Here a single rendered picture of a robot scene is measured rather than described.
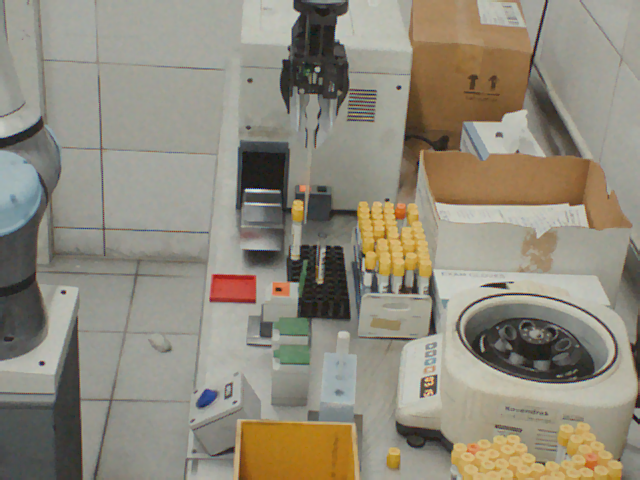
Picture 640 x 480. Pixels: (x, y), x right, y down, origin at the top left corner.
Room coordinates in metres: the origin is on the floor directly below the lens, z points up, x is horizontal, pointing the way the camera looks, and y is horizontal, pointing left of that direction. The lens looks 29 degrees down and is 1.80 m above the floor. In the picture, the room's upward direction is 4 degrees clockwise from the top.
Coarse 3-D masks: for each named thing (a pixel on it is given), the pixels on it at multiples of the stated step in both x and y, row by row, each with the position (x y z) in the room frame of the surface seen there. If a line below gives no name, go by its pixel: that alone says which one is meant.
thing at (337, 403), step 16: (336, 368) 1.16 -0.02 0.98; (352, 368) 1.16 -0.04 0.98; (336, 384) 1.12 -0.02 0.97; (352, 384) 1.13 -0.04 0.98; (320, 400) 1.09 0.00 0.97; (336, 400) 1.09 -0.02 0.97; (352, 400) 1.10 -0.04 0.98; (320, 416) 1.09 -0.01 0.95; (336, 416) 1.09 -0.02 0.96; (352, 416) 1.09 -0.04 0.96
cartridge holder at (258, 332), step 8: (248, 320) 1.38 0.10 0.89; (256, 320) 1.38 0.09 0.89; (248, 328) 1.36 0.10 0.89; (256, 328) 1.36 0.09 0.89; (264, 328) 1.34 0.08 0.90; (272, 328) 1.34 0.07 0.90; (248, 336) 1.34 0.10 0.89; (256, 336) 1.34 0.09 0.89; (264, 336) 1.34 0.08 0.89; (272, 336) 1.34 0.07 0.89; (256, 344) 1.34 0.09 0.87; (264, 344) 1.34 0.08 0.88
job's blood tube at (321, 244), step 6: (318, 234) 1.48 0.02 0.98; (324, 234) 1.49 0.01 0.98; (318, 240) 1.48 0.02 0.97; (324, 240) 1.48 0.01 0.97; (318, 246) 1.48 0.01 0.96; (324, 246) 1.48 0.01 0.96; (318, 252) 1.48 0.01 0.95; (324, 252) 1.48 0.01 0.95; (318, 258) 1.48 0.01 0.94; (324, 258) 1.48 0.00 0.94; (318, 264) 1.47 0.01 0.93; (318, 270) 1.47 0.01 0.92; (318, 276) 1.47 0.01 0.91; (318, 282) 1.47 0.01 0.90
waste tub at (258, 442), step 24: (240, 432) 1.03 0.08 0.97; (264, 432) 1.04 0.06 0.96; (288, 432) 1.05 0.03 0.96; (312, 432) 1.05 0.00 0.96; (336, 432) 1.05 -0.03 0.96; (240, 456) 1.04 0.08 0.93; (264, 456) 1.04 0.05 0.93; (288, 456) 1.05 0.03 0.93; (312, 456) 1.05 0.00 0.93; (336, 456) 1.05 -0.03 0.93
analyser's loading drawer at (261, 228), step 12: (252, 180) 1.77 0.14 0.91; (264, 180) 1.77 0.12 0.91; (252, 192) 1.67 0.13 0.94; (264, 192) 1.67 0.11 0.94; (276, 192) 1.67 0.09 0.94; (252, 204) 1.62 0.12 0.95; (264, 204) 1.63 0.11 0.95; (276, 204) 1.67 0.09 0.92; (252, 216) 1.62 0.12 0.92; (264, 216) 1.63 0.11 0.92; (276, 216) 1.63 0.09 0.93; (240, 228) 1.57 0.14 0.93; (252, 228) 1.57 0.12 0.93; (264, 228) 1.57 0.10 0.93; (276, 228) 1.57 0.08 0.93; (240, 240) 1.57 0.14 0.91; (252, 240) 1.57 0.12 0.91; (264, 240) 1.57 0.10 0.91; (276, 240) 1.57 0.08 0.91
